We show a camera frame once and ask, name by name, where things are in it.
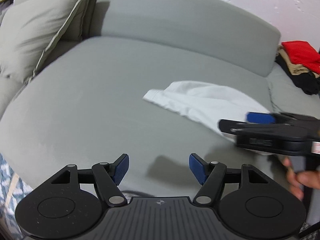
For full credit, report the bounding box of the white t-shirt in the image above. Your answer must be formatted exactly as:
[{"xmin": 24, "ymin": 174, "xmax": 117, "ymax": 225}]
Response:
[{"xmin": 141, "ymin": 80, "xmax": 270, "ymax": 146}]

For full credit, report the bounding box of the right hand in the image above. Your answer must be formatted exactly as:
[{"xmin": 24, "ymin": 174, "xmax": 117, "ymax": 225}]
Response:
[{"xmin": 283, "ymin": 158, "xmax": 320, "ymax": 200}]

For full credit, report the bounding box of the tan folded garment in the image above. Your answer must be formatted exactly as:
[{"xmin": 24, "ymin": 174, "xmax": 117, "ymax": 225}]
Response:
[{"xmin": 277, "ymin": 45, "xmax": 319, "ymax": 79}]

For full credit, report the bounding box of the black folded garment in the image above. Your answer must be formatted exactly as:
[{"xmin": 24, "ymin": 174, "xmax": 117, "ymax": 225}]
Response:
[{"xmin": 275, "ymin": 54, "xmax": 319, "ymax": 95}]

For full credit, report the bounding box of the grey sofa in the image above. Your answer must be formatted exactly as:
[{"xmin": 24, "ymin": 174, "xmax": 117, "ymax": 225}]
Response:
[{"xmin": 0, "ymin": 0, "xmax": 320, "ymax": 230}]

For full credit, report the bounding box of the red folded garment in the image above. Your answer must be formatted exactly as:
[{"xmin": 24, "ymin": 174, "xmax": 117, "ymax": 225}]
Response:
[{"xmin": 281, "ymin": 41, "xmax": 319, "ymax": 74}]

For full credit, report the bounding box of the blue white patterned rug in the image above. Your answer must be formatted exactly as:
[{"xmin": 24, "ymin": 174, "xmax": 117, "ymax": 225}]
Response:
[{"xmin": 1, "ymin": 155, "xmax": 33, "ymax": 239}]

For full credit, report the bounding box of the grey throw pillow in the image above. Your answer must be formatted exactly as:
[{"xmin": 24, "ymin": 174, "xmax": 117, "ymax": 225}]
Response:
[{"xmin": 1, "ymin": 0, "xmax": 89, "ymax": 83}]

